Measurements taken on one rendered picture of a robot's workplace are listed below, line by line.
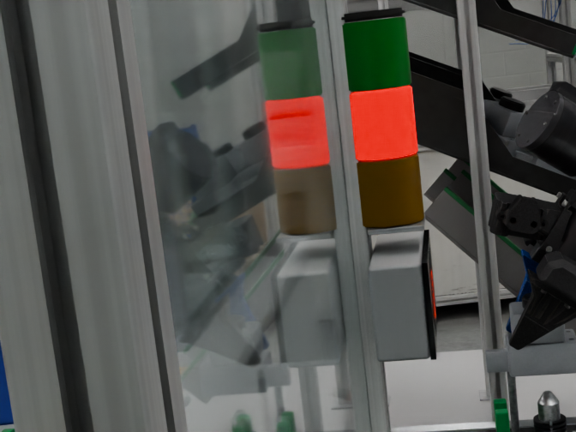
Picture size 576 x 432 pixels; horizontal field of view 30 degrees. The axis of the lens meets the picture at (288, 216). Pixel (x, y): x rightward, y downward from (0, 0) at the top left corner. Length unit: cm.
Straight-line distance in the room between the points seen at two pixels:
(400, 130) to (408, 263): 10
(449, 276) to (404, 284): 434
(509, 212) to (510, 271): 29
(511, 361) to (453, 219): 27
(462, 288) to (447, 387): 348
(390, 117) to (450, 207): 47
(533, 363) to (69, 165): 82
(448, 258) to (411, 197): 429
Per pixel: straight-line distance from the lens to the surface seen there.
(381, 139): 77
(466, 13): 118
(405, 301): 76
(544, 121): 94
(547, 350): 101
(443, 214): 124
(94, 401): 23
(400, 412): 156
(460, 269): 510
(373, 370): 82
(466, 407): 157
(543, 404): 104
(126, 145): 23
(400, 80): 78
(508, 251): 123
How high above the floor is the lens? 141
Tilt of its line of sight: 10 degrees down
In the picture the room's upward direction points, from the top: 7 degrees counter-clockwise
